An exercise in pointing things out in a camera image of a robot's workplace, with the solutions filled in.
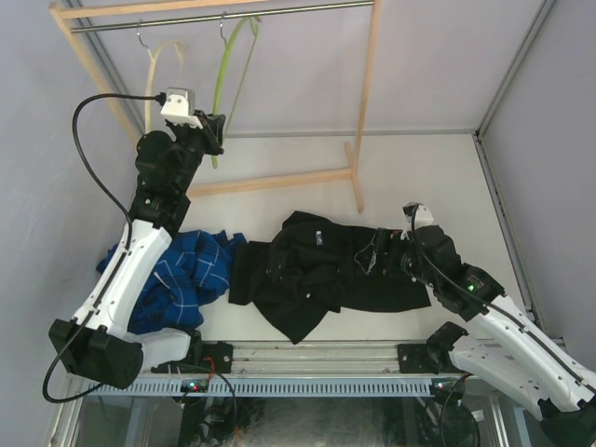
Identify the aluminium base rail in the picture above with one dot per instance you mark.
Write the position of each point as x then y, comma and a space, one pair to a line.
309, 359

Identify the black mounting plate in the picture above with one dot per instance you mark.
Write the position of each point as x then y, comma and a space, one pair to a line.
201, 358
416, 358

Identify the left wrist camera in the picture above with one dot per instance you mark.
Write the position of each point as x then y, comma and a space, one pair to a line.
179, 108

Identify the blue plaid shirt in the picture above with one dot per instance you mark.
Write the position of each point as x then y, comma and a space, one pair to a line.
195, 270

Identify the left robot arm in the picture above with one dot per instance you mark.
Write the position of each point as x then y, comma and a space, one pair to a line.
96, 342

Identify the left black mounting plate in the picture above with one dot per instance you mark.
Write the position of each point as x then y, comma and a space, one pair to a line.
201, 358

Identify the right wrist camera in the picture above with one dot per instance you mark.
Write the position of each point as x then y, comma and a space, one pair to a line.
418, 215

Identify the cream hanger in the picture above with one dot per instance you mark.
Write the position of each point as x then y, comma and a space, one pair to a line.
168, 55

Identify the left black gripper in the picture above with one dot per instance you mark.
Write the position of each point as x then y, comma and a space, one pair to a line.
210, 132

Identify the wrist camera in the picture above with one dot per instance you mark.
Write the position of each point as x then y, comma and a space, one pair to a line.
418, 215
179, 108

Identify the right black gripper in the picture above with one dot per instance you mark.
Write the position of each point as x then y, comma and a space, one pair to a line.
388, 241

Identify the black shirt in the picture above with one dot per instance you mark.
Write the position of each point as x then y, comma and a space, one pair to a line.
308, 271

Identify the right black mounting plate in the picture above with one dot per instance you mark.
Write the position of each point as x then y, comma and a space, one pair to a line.
416, 358

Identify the grey slotted cable duct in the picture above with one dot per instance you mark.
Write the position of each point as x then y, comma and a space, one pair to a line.
322, 387

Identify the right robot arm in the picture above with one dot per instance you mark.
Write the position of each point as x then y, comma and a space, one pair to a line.
500, 344

